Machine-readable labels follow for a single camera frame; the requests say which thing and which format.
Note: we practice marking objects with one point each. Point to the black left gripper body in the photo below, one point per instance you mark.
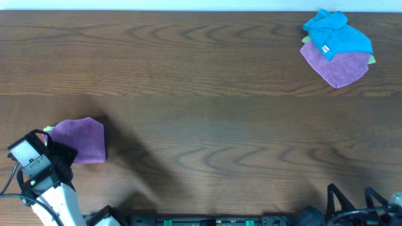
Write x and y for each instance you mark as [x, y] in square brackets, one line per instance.
[63, 154]

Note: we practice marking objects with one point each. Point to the purple cloth in pile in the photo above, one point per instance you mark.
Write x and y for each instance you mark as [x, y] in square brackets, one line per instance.
[344, 69]

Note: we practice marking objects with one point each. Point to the green cloth under pile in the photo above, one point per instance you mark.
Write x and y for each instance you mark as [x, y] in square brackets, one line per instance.
[371, 58]

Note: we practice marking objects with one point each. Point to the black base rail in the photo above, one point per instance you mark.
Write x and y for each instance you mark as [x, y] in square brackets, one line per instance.
[175, 220]

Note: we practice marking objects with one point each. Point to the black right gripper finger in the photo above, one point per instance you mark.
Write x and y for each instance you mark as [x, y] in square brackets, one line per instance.
[334, 193]
[370, 195]

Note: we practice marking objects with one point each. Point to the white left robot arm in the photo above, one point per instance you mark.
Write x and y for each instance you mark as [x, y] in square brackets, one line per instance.
[60, 205]

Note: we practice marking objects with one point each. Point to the purple microfiber cloth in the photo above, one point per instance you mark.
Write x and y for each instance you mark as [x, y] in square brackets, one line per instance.
[85, 135]

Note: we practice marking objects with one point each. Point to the blue cloth with tag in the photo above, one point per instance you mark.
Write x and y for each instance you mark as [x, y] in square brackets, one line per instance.
[331, 35]

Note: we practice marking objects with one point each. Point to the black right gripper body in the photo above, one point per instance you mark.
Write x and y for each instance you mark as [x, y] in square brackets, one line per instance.
[362, 220]

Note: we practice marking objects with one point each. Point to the folded light green cloth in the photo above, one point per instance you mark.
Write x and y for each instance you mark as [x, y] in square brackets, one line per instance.
[48, 128]

